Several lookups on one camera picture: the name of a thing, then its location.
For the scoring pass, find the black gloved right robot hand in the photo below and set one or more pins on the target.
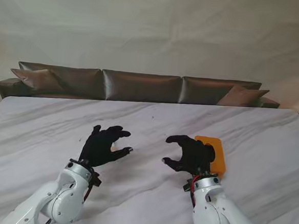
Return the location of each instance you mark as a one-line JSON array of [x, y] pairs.
[[195, 156]]

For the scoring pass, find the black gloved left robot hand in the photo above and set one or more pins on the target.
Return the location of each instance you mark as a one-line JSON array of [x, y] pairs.
[[95, 149]]

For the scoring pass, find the white soft tissue pack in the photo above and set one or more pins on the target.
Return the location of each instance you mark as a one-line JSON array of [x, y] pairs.
[[114, 147]]

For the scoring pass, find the orange plastic tissue box cover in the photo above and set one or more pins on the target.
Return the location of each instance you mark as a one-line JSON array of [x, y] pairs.
[[219, 152]]

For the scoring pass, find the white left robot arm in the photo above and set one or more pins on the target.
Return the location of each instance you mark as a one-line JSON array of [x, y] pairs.
[[64, 195]]

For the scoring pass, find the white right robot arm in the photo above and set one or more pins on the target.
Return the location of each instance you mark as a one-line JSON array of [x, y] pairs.
[[214, 211]]

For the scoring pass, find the brown leather sofa back cushion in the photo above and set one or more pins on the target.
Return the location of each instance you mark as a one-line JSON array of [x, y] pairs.
[[82, 81], [141, 87], [204, 91]]

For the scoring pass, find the brown satin throw pillow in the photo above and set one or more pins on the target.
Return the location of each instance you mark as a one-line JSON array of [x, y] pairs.
[[243, 96], [36, 79]]

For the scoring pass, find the brown leather sofa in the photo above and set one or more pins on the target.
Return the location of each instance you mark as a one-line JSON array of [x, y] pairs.
[[7, 86]]

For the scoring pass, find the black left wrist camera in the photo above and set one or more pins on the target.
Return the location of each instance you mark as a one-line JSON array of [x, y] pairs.
[[96, 180]]

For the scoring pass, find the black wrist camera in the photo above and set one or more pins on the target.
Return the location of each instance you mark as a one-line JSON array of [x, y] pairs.
[[188, 186], [96, 180]]

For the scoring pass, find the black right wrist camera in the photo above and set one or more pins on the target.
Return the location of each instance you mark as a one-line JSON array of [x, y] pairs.
[[188, 186]]

